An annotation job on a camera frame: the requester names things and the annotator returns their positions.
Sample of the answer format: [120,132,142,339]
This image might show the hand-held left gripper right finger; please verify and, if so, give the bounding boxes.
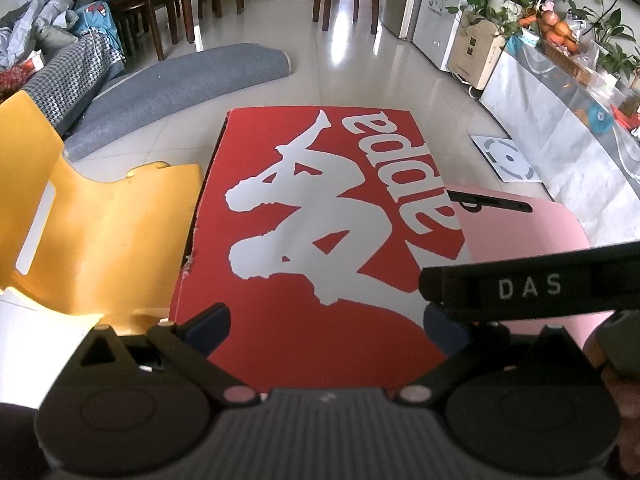
[395,305,598,407]

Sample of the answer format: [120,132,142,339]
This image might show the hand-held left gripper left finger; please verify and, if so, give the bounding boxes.
[59,303,262,407]

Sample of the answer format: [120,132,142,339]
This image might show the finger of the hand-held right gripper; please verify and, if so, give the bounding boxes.
[419,242,640,324]

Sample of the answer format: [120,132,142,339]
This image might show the red shoe box lid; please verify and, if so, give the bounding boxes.
[169,106,474,394]

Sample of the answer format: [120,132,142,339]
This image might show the person's right hand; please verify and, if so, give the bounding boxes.
[584,340,629,419]

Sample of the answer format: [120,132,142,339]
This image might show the white body scale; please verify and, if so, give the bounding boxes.
[470,134,542,184]

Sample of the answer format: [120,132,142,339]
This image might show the yellow plastic chair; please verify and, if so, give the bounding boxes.
[0,91,206,337]

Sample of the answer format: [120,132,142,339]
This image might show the white cloth covered cabinet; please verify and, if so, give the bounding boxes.
[480,50,640,247]

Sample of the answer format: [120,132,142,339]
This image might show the blue round disc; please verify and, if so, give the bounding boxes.
[587,102,614,134]

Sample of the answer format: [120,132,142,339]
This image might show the tan cardboard carton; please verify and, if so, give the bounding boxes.
[446,10,507,92]

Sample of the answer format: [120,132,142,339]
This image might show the grey rolled rug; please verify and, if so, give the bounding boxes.
[62,44,293,162]

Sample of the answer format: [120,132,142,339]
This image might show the pile of oranges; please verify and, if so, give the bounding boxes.
[517,2,589,57]

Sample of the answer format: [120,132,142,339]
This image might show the white chest freezer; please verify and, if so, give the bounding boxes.
[412,0,477,72]

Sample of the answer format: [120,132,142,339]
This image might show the red patterned cloth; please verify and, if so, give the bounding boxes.
[0,67,27,104]

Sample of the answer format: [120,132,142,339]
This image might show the silver refrigerator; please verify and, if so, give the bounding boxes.
[379,0,432,42]

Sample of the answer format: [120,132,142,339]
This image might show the blue cartoon cushion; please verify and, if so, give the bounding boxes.
[75,2,124,62]

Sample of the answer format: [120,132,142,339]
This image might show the pile of grey clothes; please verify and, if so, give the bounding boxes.
[0,0,82,69]

